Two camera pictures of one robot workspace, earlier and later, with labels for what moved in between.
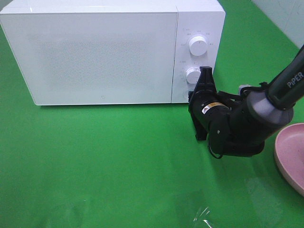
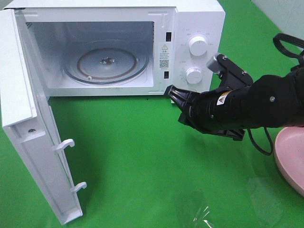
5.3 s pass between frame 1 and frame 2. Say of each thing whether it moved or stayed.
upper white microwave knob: stayed
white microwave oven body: stayed
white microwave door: moved
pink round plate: stayed
